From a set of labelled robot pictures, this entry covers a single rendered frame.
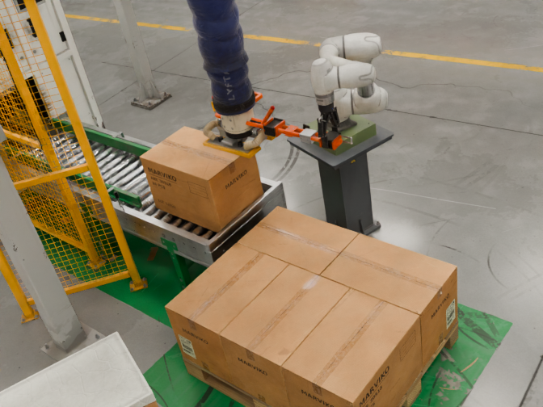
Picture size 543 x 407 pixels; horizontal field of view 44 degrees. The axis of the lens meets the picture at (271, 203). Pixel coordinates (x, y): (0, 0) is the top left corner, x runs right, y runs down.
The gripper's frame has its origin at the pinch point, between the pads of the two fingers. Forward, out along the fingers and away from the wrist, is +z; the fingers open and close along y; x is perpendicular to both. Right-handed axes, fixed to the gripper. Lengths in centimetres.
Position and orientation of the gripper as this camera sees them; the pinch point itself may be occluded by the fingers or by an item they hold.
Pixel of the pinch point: (330, 139)
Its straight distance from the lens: 328.9
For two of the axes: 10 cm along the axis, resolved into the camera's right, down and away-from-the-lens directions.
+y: -6.1, 5.4, -5.8
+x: 7.8, 2.5, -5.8
